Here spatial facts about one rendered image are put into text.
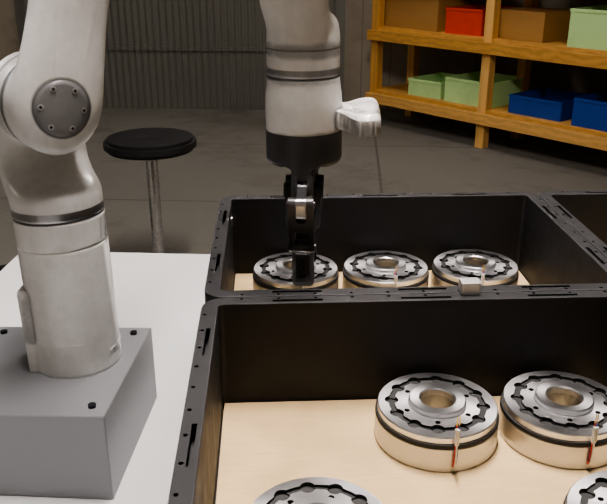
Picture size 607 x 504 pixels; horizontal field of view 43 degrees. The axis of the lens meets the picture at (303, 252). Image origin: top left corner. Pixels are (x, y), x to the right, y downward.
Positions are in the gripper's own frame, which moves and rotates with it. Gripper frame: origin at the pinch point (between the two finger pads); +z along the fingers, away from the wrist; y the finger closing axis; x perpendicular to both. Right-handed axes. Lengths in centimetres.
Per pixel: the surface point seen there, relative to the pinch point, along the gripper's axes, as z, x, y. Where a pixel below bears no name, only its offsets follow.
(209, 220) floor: 94, -60, -267
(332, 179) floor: 95, -3, -338
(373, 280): 5.5, 7.5, -7.0
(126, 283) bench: 22, -32, -40
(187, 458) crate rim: -1.5, -5.5, 35.5
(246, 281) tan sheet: 8.6, -8.1, -13.0
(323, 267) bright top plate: 5.4, 1.7, -10.5
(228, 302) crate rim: -1.6, -6.0, 13.8
